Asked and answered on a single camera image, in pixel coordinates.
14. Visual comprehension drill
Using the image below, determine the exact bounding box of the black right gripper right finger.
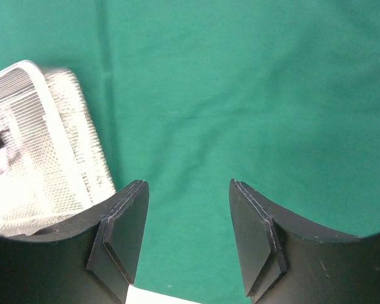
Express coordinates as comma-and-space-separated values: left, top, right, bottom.
229, 180, 380, 303

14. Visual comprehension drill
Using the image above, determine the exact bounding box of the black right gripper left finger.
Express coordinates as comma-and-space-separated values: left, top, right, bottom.
0, 180, 149, 303

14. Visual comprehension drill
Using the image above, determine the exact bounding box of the metal mesh instrument tray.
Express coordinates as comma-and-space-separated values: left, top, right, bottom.
0, 60, 116, 236

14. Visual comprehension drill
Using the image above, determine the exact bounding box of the green surgical drape cloth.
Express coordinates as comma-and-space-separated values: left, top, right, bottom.
0, 1, 380, 303

